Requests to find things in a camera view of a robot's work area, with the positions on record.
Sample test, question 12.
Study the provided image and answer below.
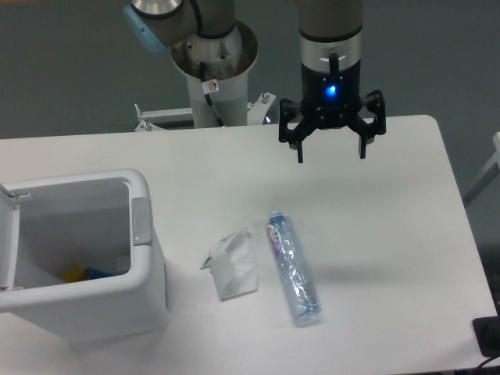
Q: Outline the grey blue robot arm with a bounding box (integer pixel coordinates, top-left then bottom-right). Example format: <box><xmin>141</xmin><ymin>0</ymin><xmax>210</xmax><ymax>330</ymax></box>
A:
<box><xmin>124</xmin><ymin>1</ymin><xmax>386</xmax><ymax>155</ymax></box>

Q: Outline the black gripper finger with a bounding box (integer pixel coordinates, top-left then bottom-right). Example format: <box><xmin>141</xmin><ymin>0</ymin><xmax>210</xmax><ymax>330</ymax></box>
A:
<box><xmin>277</xmin><ymin>98</ymin><xmax>316</xmax><ymax>164</ymax></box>
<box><xmin>349</xmin><ymin>90</ymin><xmax>387</xmax><ymax>159</ymax></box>

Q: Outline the white paper bag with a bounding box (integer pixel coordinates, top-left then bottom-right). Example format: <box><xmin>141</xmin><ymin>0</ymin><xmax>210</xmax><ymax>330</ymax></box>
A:
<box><xmin>200</xmin><ymin>227</ymin><xmax>260</xmax><ymax>302</ymax></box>

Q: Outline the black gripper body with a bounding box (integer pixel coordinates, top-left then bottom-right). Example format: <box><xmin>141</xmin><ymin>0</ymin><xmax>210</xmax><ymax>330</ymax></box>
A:
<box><xmin>300</xmin><ymin>61</ymin><xmax>361</xmax><ymax>130</ymax></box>

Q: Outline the black cable on pedestal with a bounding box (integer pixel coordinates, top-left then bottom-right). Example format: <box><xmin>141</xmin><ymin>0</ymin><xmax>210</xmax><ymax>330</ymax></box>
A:
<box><xmin>198</xmin><ymin>61</ymin><xmax>227</xmax><ymax>128</ymax></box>

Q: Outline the black power socket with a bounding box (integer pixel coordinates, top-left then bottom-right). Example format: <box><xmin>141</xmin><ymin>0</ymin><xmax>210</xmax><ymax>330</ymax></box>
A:
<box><xmin>472</xmin><ymin>316</ymin><xmax>499</xmax><ymax>357</ymax></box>

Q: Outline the white trash can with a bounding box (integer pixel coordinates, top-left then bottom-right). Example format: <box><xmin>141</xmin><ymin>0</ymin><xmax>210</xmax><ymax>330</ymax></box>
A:
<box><xmin>1</xmin><ymin>169</ymin><xmax>169</xmax><ymax>341</ymax></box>

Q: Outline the white furniture leg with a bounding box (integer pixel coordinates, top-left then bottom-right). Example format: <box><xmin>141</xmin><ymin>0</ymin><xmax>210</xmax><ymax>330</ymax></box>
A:
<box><xmin>462</xmin><ymin>132</ymin><xmax>499</xmax><ymax>207</ymax></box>

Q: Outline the clear plastic water bottle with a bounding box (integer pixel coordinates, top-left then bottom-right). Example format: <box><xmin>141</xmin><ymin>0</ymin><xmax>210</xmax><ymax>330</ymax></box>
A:
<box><xmin>266</xmin><ymin>211</ymin><xmax>322</xmax><ymax>327</ymax></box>

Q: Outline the white metal base frame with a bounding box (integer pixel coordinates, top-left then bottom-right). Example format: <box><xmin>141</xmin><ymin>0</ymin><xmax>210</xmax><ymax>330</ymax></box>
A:
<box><xmin>134</xmin><ymin>91</ymin><xmax>279</xmax><ymax>132</ymax></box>

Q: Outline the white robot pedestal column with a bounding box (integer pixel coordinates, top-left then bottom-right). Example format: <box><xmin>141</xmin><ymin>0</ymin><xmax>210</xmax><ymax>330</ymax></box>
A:
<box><xmin>171</xmin><ymin>20</ymin><xmax>258</xmax><ymax>127</ymax></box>

